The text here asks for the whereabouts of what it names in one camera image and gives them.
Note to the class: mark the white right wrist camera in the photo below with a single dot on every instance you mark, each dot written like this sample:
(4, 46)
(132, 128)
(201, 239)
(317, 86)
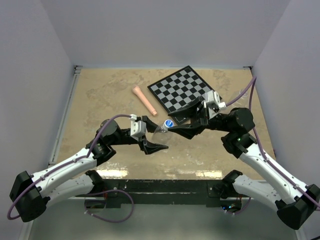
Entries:
(213, 101)

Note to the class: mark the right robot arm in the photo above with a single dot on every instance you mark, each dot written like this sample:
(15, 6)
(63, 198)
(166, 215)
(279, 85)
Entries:
(293, 200)

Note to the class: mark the pink cylindrical handle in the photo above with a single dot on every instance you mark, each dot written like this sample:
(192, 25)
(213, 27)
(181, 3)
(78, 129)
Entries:
(138, 92)

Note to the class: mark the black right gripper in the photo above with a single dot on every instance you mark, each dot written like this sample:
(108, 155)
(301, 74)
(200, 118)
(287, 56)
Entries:
(199, 121)

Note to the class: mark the aluminium frame rail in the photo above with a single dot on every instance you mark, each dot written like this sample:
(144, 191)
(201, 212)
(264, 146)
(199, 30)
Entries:
(26, 227)

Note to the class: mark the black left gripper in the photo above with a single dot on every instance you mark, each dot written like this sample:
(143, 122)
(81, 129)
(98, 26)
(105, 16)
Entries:
(148, 147)

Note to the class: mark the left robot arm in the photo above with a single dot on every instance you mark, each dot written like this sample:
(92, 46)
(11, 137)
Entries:
(32, 194)

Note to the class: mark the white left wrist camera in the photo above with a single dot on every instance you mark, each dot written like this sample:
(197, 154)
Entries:
(138, 128)

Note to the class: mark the blue white bottle cap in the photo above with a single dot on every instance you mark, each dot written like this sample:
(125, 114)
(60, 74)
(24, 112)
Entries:
(168, 123)

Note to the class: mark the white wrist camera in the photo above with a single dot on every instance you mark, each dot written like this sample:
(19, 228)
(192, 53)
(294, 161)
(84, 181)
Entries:
(213, 101)
(138, 128)

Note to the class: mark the black white checkerboard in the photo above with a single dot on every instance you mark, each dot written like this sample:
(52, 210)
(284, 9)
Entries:
(179, 88)

